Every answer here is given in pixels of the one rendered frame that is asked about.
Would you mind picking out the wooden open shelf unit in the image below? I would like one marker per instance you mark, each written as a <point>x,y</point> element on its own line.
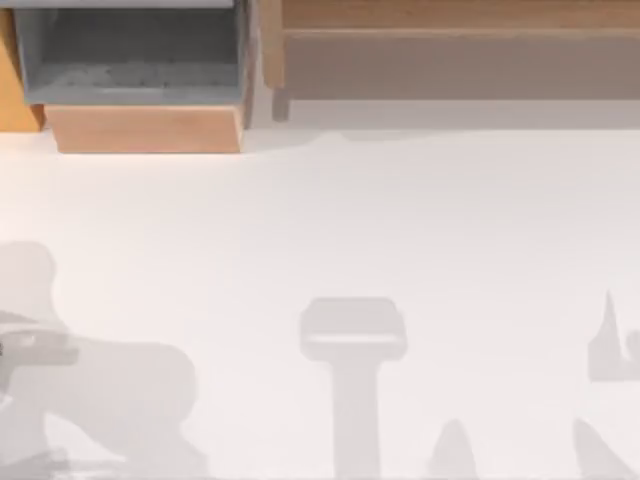
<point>450,50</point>

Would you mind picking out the wooden cupboard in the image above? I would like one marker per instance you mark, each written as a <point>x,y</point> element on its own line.
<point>15,100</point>

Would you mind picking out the pale wooden drawer front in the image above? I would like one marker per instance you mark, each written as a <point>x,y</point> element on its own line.
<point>145,129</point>

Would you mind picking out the grey pierced drawer inside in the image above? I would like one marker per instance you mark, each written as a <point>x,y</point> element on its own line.
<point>135,60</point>

